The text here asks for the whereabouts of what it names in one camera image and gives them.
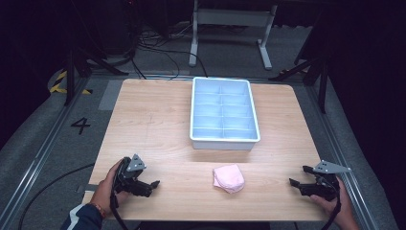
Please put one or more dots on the black tripod stand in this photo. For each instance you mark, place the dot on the black tripod stand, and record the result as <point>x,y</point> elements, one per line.
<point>79,67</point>
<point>314,72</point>

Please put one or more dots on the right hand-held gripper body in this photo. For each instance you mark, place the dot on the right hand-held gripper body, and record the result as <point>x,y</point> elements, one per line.
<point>325,185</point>

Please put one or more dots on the white divided plastic box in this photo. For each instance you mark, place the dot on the white divided plastic box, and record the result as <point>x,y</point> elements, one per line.
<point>223,111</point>

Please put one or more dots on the grey tape patch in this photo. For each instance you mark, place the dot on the grey tape patch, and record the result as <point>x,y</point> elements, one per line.
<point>110,95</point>

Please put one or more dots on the folded pink cloth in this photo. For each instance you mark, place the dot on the folded pink cloth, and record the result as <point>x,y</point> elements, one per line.
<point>229,179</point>

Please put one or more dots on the person's left hand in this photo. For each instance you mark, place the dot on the person's left hand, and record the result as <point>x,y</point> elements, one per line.
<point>105,190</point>

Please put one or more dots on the white metal desk frame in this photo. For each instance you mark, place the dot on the white metal desk frame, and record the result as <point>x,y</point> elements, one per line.
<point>230,19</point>

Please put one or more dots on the person's right hand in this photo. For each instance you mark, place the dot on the person's right hand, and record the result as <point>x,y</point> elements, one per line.
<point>342,211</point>

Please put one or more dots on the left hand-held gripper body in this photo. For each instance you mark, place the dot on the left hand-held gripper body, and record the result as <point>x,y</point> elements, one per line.
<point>131,175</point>

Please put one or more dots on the metal floor rail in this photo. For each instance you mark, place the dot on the metal floor rail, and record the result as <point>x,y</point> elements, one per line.
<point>338,153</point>
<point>41,153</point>

